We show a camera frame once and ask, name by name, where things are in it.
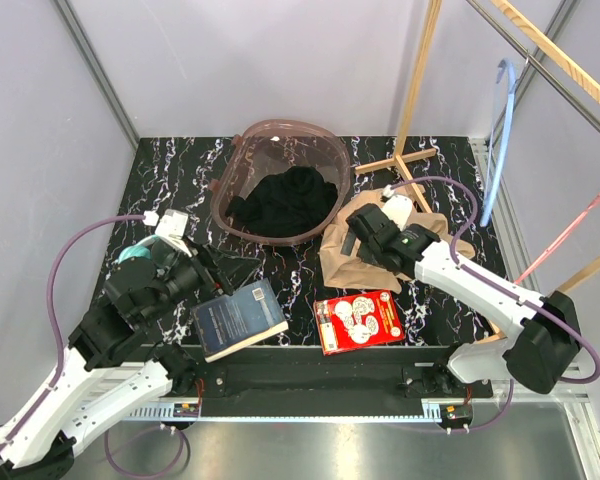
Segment blue hanger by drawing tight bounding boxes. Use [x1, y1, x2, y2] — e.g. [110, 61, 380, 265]
[479, 58, 528, 227]

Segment wooden clothes rack frame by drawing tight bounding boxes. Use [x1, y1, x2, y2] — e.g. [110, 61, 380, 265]
[353, 0, 600, 350]

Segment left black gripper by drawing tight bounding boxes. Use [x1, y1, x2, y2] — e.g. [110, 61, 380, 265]
[143, 234, 263, 324]

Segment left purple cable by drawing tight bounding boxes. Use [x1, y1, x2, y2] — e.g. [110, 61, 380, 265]
[0, 213, 189, 474]

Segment teal headphones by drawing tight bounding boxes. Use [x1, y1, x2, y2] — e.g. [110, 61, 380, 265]
[116, 244, 151, 264]

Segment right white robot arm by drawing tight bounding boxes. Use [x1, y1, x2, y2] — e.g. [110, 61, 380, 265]
[346, 204, 581, 397]

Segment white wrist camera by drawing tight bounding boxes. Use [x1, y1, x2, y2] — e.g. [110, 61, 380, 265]
[381, 195, 414, 231]
[154, 209, 191, 256]

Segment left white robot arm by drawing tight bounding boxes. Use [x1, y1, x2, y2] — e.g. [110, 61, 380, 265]
[0, 237, 259, 479]

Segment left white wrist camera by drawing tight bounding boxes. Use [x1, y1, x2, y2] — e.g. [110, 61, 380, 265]
[154, 209, 191, 256]

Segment dark blue book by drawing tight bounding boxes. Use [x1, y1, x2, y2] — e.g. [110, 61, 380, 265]
[193, 279, 289, 363]

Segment red printed package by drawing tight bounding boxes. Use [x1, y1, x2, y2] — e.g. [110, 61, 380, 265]
[313, 290, 406, 356]

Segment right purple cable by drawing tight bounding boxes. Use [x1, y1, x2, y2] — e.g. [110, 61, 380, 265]
[382, 176, 600, 432]

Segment metal hanging rail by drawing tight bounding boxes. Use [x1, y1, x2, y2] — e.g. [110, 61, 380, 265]
[467, 0, 600, 134]

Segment pink wire hanger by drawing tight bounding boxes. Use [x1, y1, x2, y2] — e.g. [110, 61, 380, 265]
[514, 192, 600, 293]

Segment purple cable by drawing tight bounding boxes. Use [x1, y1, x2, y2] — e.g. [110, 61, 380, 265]
[0, 213, 189, 474]
[382, 176, 600, 432]

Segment black t shirt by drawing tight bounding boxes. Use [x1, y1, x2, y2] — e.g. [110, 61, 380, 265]
[225, 166, 338, 238]

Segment beige t shirt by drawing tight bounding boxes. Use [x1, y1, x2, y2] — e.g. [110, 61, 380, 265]
[318, 187, 476, 294]

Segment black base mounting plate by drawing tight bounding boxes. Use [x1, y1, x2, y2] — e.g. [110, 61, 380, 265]
[138, 344, 501, 419]

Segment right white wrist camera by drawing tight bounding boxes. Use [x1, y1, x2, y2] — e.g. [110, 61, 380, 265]
[381, 195, 414, 231]

